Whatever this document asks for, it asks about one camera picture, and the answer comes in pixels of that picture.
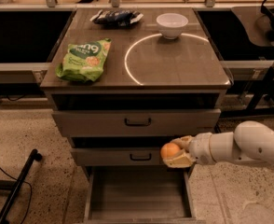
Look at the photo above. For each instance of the green snack bag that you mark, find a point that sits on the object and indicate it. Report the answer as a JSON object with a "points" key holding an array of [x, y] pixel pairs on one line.
{"points": [[84, 62]]}

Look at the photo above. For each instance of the white ceramic bowl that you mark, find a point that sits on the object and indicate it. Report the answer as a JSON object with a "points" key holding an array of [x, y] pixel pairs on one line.
{"points": [[171, 25]]}

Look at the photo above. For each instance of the orange fruit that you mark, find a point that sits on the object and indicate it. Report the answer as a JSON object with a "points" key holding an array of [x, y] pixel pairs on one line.
{"points": [[169, 150]]}

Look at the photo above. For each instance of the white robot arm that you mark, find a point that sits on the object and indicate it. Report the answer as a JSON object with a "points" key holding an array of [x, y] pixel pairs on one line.
{"points": [[250, 144]]}

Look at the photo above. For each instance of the black table frame leg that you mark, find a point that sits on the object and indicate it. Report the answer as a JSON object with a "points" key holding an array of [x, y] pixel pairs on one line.
{"points": [[217, 129]]}

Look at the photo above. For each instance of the blue white chip bag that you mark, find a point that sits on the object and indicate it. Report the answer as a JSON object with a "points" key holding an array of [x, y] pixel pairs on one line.
{"points": [[118, 18]]}

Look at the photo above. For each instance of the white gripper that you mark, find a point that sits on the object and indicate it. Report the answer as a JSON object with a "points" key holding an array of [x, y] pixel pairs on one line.
{"points": [[201, 148]]}

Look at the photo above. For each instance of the black stand leg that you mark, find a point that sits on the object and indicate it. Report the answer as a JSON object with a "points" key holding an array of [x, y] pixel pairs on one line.
{"points": [[13, 185]]}

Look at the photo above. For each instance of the top grey drawer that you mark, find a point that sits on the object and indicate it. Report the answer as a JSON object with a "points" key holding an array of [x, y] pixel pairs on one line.
{"points": [[135, 122]]}

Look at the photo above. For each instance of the grey drawer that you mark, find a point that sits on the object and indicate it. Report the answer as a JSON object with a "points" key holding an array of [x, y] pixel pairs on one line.
{"points": [[117, 156], [135, 122]]}

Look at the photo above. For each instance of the grey drawer cabinet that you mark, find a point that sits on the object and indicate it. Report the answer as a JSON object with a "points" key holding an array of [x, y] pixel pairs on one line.
{"points": [[143, 71]]}

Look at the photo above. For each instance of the bottom open drawer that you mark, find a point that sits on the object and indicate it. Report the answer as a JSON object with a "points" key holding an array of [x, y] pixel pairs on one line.
{"points": [[138, 195]]}

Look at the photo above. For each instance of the middle grey drawer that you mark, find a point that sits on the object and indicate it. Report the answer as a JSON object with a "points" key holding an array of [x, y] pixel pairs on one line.
{"points": [[117, 156]]}

